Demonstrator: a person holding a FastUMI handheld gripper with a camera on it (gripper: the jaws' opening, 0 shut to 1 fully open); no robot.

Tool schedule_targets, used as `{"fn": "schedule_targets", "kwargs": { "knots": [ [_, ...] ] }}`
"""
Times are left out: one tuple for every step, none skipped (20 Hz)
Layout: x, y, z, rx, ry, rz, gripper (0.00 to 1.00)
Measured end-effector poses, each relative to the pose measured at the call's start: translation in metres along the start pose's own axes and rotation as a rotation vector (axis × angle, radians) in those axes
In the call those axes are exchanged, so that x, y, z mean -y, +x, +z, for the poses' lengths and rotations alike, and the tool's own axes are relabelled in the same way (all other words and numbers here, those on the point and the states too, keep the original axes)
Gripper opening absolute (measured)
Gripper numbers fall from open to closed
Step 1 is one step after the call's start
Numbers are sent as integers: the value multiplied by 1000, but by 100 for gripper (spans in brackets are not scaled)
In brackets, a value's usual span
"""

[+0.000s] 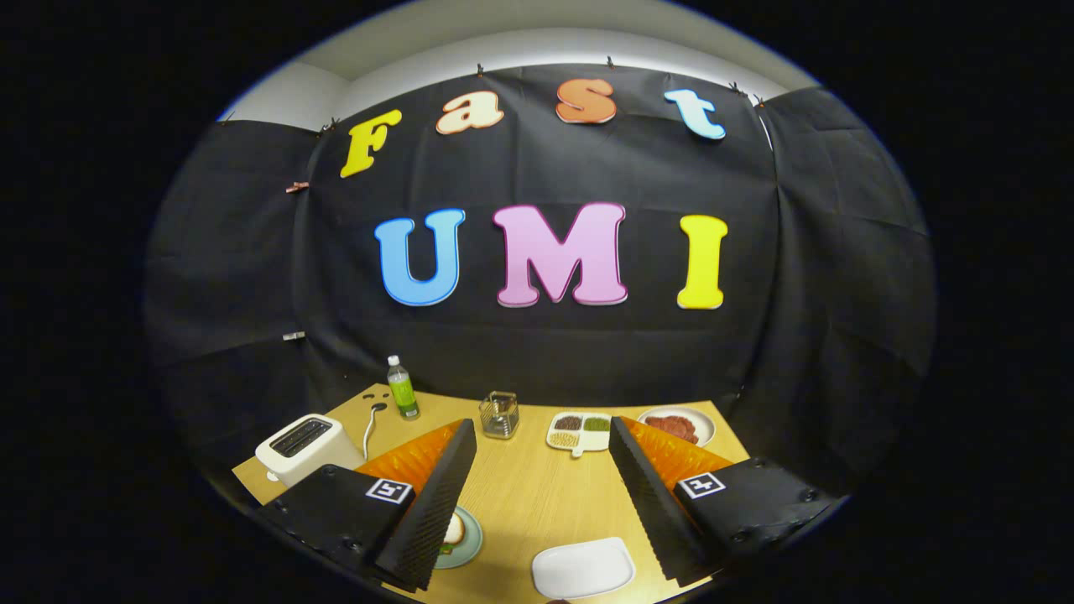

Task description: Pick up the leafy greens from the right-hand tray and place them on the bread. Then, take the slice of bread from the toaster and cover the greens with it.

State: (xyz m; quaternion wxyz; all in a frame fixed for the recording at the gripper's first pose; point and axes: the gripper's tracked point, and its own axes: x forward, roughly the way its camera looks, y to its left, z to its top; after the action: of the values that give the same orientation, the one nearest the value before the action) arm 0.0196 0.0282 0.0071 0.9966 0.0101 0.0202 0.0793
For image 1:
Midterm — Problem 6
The pale green round plate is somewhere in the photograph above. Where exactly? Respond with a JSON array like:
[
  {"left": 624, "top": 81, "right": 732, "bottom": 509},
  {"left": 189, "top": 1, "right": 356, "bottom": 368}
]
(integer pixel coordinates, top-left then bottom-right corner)
[{"left": 432, "top": 506, "right": 484, "bottom": 570}]

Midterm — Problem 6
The white toaster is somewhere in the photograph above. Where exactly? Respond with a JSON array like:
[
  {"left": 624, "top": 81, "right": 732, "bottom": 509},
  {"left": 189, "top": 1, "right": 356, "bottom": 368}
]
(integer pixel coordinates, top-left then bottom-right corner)
[{"left": 255, "top": 414, "right": 366, "bottom": 489}]

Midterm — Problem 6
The black backdrop cloth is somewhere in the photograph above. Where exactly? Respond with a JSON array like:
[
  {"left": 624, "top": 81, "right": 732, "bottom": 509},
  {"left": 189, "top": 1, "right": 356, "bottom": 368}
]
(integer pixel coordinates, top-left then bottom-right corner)
[{"left": 143, "top": 63, "right": 936, "bottom": 504}]

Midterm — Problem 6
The white square plate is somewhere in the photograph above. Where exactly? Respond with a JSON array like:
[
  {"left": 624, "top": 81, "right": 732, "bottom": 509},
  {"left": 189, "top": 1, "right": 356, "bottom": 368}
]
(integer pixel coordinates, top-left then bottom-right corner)
[{"left": 531, "top": 537, "right": 636, "bottom": 600}]

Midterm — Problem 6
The white oval plate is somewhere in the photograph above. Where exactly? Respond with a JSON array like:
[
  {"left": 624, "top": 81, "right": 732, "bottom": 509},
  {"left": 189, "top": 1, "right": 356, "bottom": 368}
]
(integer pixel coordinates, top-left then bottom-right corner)
[{"left": 638, "top": 406, "right": 717, "bottom": 448}]

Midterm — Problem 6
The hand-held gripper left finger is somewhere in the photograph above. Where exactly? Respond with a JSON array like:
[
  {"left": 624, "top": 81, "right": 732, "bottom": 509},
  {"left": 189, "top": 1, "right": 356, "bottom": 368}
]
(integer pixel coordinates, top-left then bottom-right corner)
[{"left": 256, "top": 418, "right": 477, "bottom": 592}]

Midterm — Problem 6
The red meat slice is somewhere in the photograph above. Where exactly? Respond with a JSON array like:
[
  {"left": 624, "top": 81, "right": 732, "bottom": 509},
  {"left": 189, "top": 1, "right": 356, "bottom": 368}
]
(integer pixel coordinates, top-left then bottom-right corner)
[{"left": 644, "top": 415, "right": 699, "bottom": 444}]

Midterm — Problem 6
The green label plastic bottle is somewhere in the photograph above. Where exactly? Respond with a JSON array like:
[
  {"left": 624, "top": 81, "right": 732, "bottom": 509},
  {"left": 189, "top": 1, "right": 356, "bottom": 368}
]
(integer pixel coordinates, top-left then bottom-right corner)
[{"left": 387, "top": 355, "right": 420, "bottom": 419}]

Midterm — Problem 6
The white divided dish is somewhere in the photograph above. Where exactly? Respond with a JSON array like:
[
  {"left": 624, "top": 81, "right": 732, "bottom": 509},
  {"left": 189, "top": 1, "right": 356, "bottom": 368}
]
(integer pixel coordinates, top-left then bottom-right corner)
[{"left": 546, "top": 411, "right": 612, "bottom": 458}]

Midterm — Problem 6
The metal wire utensil holder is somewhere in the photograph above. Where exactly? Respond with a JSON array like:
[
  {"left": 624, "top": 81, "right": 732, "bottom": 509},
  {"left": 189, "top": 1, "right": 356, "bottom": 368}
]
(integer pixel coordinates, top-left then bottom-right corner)
[{"left": 479, "top": 391, "right": 520, "bottom": 440}]

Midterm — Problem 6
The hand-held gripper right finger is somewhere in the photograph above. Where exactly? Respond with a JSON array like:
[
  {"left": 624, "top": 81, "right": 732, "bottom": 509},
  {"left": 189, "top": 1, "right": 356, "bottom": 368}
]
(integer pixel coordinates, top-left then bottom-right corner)
[{"left": 608, "top": 416, "right": 840, "bottom": 588}]

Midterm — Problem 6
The white toaster cable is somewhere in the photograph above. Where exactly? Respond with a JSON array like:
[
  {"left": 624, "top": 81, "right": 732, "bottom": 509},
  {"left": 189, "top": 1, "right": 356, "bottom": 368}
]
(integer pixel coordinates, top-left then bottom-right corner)
[{"left": 362, "top": 403, "right": 388, "bottom": 461}]

